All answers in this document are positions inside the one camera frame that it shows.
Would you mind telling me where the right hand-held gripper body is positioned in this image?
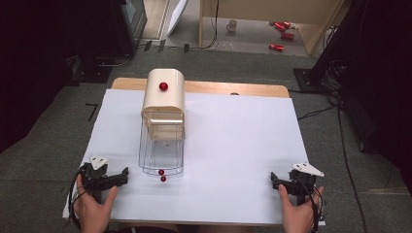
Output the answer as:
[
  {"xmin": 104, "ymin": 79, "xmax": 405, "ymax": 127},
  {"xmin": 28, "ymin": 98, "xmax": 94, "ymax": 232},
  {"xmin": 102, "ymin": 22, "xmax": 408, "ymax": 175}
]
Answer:
[{"xmin": 289, "ymin": 161, "xmax": 326, "ymax": 206}]

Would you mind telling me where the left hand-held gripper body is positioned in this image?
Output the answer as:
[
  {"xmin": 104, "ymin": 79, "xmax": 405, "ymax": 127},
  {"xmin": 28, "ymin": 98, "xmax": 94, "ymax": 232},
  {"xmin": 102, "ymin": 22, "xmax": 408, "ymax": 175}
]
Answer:
[{"xmin": 80, "ymin": 155, "xmax": 112, "ymax": 204}]

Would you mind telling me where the transparent box door red knob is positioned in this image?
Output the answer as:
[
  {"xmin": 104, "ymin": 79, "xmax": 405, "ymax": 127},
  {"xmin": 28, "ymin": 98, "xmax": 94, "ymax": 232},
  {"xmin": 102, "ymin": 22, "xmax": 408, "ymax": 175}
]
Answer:
[{"xmin": 138, "ymin": 119, "xmax": 186, "ymax": 183}]

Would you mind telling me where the cream bread box red knob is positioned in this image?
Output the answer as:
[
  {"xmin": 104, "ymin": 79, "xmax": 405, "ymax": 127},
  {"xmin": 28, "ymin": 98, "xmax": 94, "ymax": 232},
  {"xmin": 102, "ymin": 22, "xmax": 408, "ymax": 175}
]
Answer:
[{"xmin": 141, "ymin": 68, "xmax": 187, "ymax": 141}]

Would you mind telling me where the person's right hand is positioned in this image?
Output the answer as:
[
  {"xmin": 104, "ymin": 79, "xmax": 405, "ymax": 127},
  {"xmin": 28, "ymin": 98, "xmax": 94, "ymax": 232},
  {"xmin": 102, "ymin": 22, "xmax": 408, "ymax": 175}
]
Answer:
[{"xmin": 278, "ymin": 183, "xmax": 326, "ymax": 233}]

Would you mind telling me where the person's left hand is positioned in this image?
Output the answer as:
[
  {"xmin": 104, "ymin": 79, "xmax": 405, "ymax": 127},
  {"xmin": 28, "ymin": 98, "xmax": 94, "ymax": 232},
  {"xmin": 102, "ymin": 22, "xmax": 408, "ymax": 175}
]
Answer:
[{"xmin": 73, "ymin": 174, "xmax": 120, "ymax": 233}]

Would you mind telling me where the white paper sheet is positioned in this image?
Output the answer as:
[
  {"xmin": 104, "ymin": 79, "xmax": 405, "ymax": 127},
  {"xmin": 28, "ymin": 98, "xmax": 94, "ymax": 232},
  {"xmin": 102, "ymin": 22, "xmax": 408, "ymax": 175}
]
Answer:
[{"xmin": 61, "ymin": 88, "xmax": 326, "ymax": 227}]

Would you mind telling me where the black tape corner mark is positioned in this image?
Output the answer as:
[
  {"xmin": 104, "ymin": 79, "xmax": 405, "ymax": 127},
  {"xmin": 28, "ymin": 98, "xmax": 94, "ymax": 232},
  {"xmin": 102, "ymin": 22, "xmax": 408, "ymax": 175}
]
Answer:
[{"xmin": 85, "ymin": 103, "xmax": 99, "ymax": 122}]

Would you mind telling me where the black stand base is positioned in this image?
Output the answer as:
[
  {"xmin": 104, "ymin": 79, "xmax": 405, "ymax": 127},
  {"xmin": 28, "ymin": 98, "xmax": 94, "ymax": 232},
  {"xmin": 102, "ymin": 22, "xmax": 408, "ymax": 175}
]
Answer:
[{"xmin": 292, "ymin": 67, "xmax": 329, "ymax": 95}]

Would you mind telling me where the wooden table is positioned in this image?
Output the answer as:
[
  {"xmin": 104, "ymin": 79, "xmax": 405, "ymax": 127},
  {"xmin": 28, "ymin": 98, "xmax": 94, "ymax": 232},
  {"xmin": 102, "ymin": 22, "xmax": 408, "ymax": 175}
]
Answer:
[{"xmin": 110, "ymin": 77, "xmax": 291, "ymax": 99}]

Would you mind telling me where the black curtain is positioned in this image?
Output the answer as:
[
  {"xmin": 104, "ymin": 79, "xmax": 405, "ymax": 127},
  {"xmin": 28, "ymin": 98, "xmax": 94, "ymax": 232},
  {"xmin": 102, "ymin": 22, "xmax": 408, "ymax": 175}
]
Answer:
[
  {"xmin": 310, "ymin": 0, "xmax": 412, "ymax": 195},
  {"xmin": 0, "ymin": 0, "xmax": 130, "ymax": 154}
]

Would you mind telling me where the dark monitor cabinet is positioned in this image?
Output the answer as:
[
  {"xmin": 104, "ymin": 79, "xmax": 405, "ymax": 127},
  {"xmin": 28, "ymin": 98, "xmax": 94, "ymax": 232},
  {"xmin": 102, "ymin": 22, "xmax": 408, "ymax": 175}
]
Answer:
[{"xmin": 109, "ymin": 0, "xmax": 149, "ymax": 56}]

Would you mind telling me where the light wooden cabinet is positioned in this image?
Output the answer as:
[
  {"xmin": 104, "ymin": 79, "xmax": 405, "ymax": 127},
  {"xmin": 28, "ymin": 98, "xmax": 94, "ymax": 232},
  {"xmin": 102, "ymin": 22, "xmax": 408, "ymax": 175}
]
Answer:
[{"xmin": 198, "ymin": 0, "xmax": 345, "ymax": 56}]

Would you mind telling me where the white board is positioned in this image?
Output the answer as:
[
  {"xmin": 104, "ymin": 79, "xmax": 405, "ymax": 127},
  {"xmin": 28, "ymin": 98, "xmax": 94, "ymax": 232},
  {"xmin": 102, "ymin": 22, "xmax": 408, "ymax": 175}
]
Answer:
[{"xmin": 166, "ymin": 0, "xmax": 189, "ymax": 37}]

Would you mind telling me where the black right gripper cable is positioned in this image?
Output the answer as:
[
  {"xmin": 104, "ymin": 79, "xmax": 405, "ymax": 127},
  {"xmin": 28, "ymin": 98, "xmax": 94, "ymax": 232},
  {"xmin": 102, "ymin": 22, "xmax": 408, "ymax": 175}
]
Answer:
[{"xmin": 299, "ymin": 176, "xmax": 326, "ymax": 233}]

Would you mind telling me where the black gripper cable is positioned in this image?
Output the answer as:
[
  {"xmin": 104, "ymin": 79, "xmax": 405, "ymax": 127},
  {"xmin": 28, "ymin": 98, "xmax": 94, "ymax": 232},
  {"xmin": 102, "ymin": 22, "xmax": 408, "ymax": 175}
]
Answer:
[
  {"xmin": 299, "ymin": 176, "xmax": 326, "ymax": 233},
  {"xmin": 67, "ymin": 164, "xmax": 88, "ymax": 231}
]

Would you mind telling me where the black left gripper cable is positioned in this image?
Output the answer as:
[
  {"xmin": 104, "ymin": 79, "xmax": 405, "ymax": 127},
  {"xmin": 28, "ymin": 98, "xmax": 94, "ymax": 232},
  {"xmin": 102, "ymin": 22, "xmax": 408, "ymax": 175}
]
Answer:
[{"xmin": 67, "ymin": 164, "xmax": 88, "ymax": 231}]

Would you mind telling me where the black floor cable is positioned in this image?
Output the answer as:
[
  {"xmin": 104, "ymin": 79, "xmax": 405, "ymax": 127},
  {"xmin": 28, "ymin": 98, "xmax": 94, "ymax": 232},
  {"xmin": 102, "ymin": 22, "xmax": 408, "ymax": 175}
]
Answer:
[{"xmin": 296, "ymin": 86, "xmax": 370, "ymax": 233}]

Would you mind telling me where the black cable loop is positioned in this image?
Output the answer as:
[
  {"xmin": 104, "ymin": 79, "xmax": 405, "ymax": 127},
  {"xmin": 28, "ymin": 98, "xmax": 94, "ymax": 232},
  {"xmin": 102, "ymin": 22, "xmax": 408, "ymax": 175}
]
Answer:
[{"xmin": 94, "ymin": 51, "xmax": 134, "ymax": 68}]

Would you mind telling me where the black hanging cable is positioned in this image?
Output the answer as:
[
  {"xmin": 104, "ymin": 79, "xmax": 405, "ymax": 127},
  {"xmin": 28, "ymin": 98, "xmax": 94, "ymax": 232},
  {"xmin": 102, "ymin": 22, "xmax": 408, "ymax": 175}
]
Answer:
[{"xmin": 190, "ymin": 0, "xmax": 221, "ymax": 50}]

